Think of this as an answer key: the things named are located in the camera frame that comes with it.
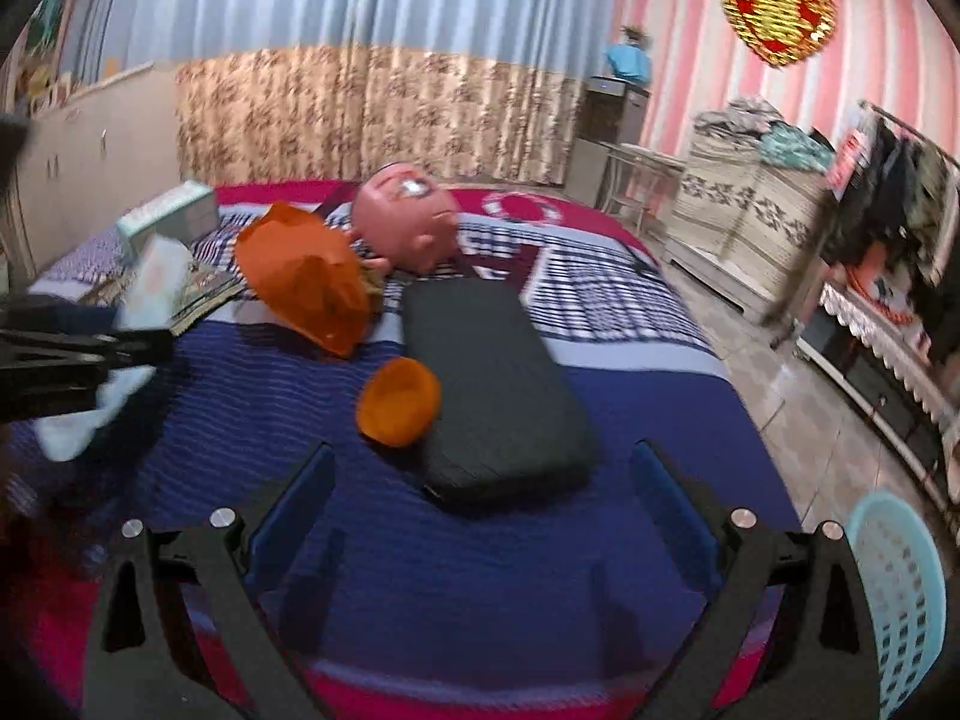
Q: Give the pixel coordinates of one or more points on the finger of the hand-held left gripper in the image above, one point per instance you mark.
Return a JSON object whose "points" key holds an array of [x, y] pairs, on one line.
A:
{"points": [[142, 349], [52, 315]]}

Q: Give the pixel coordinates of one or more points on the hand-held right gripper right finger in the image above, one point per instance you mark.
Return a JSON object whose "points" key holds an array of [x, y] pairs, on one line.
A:
{"points": [[667, 510]]}

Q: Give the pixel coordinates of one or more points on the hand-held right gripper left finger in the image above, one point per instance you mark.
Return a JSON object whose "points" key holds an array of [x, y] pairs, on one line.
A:
{"points": [[292, 510]]}

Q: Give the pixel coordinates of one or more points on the orange peel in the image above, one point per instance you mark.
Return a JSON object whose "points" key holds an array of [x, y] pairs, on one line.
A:
{"points": [[397, 401]]}

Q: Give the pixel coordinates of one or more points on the orange plastic bag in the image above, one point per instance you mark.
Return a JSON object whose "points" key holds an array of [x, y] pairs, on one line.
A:
{"points": [[304, 277]]}

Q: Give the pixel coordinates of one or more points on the light blue plastic basket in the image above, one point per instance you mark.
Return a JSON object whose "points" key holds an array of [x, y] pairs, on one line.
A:
{"points": [[904, 607]]}

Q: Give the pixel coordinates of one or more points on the teal cardboard box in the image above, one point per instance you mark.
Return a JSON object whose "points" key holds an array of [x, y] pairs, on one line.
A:
{"points": [[169, 217]]}

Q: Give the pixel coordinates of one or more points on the white cupboard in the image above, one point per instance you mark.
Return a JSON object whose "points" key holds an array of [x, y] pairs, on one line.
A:
{"points": [[97, 157]]}

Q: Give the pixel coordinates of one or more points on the black case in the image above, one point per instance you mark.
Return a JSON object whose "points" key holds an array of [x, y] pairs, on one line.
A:
{"points": [[495, 397]]}

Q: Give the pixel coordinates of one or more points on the white plastic cabinet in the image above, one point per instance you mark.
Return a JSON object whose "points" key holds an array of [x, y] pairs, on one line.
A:
{"points": [[720, 281]]}

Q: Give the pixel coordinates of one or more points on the low dark cabinet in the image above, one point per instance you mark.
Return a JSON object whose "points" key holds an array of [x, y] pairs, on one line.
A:
{"points": [[877, 397]]}

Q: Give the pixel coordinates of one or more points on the white lace cloth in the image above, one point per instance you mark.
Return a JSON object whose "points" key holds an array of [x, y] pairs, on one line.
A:
{"points": [[892, 345]]}

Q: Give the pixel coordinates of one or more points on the covered cabinet with laundry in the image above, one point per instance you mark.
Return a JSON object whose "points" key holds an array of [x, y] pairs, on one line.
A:
{"points": [[750, 217]]}

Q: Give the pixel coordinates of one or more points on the red and white ornament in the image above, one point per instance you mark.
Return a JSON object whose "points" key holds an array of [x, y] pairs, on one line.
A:
{"points": [[885, 289]]}

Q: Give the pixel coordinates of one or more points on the small folding table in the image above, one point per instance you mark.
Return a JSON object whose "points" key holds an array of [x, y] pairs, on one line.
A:
{"points": [[645, 157]]}

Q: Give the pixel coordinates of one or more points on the blue and floral curtain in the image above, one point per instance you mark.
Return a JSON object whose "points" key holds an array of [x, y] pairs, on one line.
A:
{"points": [[337, 52]]}

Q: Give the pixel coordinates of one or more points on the row of hanging clothes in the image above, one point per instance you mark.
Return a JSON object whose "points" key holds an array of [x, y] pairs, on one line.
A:
{"points": [[907, 217]]}

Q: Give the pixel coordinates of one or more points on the grey water dispenser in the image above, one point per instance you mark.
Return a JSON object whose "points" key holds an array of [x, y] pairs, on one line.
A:
{"points": [[604, 135]]}

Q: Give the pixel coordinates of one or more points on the teal clothes pile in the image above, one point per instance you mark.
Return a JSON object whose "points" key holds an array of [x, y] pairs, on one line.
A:
{"points": [[799, 148]]}

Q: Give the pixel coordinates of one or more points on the pink hanging bag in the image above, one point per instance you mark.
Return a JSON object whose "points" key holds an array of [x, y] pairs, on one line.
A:
{"points": [[847, 157]]}

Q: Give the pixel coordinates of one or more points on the grey clothes pile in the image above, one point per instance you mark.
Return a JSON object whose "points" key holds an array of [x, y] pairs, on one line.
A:
{"points": [[739, 118]]}

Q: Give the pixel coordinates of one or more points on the blue cloth covered bottle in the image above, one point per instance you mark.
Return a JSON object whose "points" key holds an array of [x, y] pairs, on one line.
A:
{"points": [[628, 64]]}

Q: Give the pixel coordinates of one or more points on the small potted plant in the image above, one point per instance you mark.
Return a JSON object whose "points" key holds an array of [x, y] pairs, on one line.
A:
{"points": [[634, 34]]}

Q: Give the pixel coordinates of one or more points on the red gold heart decoration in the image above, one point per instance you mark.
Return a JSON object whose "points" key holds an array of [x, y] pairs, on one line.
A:
{"points": [[780, 15]]}

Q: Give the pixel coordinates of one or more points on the green wall picture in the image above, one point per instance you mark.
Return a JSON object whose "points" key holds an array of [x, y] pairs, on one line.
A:
{"points": [[49, 37]]}

